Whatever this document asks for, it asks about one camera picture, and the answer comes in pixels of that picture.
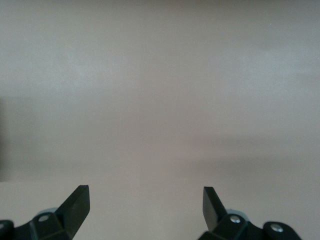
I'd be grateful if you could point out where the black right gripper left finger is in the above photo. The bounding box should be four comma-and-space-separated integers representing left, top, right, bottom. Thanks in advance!
0, 184, 90, 240

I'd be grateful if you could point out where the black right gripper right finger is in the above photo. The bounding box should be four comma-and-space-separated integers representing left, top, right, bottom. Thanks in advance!
197, 186, 302, 240

